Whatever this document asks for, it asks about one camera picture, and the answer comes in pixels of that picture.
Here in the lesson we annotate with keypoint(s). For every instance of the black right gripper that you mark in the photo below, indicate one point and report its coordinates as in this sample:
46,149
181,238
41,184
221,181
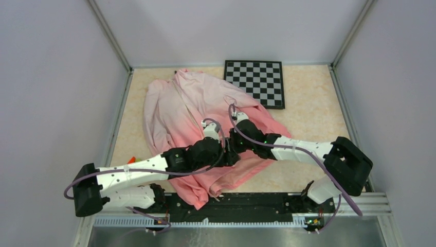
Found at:
233,135

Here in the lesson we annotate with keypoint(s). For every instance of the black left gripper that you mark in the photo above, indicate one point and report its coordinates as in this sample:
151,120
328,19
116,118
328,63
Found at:
230,158

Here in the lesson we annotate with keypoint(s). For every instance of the pink zip-up jacket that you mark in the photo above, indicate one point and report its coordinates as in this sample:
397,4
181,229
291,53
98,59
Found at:
173,113

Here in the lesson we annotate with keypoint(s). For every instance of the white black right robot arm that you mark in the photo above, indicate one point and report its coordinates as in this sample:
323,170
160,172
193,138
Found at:
346,168

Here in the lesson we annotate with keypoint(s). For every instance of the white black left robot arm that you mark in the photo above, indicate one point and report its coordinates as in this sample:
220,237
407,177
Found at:
132,185

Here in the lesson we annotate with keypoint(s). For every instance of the black white checkerboard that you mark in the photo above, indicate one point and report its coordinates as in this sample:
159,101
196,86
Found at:
262,80

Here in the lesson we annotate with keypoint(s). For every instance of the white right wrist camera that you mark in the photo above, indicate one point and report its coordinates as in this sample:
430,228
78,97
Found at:
239,116

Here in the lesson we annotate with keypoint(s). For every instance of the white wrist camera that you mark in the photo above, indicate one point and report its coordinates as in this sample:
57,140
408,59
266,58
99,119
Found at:
211,130
239,116

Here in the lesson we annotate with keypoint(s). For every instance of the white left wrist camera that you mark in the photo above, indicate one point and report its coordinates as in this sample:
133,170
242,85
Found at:
211,130

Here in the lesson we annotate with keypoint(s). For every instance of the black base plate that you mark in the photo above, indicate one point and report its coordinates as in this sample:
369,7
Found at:
243,207

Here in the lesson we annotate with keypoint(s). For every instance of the aluminium frame rail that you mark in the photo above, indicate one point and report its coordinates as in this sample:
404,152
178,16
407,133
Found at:
343,227

